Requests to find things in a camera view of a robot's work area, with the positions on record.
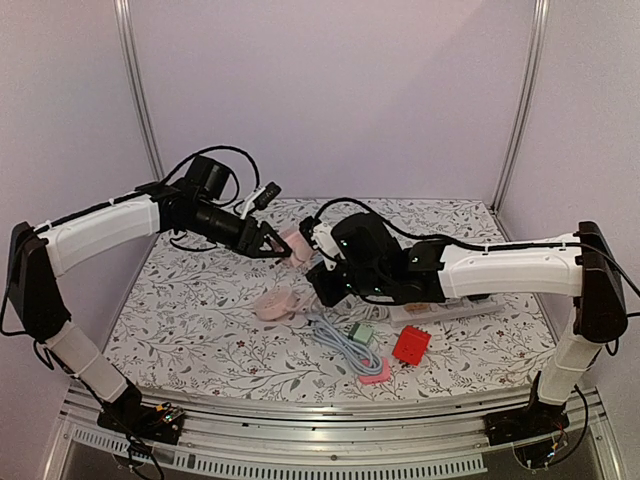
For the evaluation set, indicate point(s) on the round pink power socket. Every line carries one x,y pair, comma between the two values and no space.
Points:
276,304

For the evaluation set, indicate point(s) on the aluminium front rail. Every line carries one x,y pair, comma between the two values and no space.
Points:
441,438

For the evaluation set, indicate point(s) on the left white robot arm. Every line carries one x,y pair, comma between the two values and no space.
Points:
41,256

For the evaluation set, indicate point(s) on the aluminium corner post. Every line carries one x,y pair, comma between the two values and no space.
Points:
527,90
125,26

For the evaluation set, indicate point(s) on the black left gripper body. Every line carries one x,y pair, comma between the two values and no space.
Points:
204,225

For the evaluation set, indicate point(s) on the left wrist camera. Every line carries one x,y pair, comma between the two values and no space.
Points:
260,198

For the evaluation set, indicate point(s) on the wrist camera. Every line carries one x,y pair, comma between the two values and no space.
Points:
260,198
319,238

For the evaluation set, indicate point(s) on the pink plug adapter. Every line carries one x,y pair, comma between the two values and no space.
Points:
381,377

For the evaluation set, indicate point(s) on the green plug adapter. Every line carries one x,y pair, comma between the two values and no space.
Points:
361,334

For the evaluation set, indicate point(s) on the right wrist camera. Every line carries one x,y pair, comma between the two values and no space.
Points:
319,238

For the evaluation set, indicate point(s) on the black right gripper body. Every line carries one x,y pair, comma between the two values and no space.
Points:
326,278

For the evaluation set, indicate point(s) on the white power strip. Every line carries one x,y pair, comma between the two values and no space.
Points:
452,309

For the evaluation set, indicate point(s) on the left aluminium corner post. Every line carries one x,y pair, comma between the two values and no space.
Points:
125,26

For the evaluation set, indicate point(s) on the red cube socket adapter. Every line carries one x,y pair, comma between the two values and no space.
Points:
411,345

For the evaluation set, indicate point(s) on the right aluminium corner post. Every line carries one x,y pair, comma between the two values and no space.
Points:
527,90

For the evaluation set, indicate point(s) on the floral patterned table mat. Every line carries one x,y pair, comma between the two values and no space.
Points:
189,326

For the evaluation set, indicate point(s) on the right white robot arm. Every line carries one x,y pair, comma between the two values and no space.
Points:
574,276

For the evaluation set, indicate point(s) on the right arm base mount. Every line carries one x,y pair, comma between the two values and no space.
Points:
532,424

